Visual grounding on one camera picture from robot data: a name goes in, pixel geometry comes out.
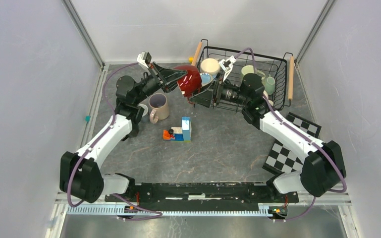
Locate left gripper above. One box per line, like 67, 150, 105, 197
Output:
133, 61, 189, 105

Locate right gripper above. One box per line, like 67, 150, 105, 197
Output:
189, 72, 250, 109

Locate red mug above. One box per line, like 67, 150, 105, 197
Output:
173, 65, 202, 97

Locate blue mug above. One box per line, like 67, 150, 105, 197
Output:
200, 73, 213, 87

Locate pink mug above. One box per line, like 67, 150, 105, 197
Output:
148, 93, 169, 124

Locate grey blue small cup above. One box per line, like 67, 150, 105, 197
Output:
138, 104, 149, 118

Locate green mug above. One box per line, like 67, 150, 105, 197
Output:
240, 65, 266, 80

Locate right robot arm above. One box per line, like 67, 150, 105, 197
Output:
189, 73, 347, 202

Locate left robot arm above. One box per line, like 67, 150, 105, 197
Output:
59, 62, 188, 207

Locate cream floral mug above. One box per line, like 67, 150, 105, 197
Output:
200, 58, 220, 77

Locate toy block structure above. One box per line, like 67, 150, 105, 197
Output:
163, 117, 192, 142

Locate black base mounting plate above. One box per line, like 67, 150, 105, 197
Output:
122, 182, 299, 212

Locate checkerboard calibration board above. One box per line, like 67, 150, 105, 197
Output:
262, 112, 322, 175

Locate black wire dish rack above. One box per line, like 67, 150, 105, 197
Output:
193, 39, 296, 124

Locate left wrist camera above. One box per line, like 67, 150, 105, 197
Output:
136, 51, 152, 70

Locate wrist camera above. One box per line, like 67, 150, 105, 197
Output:
218, 56, 236, 82
136, 51, 152, 70

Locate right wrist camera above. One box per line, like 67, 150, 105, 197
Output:
218, 56, 236, 82

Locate slotted cable duct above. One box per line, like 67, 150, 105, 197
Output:
67, 204, 272, 217

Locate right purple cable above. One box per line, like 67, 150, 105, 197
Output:
234, 47, 348, 223

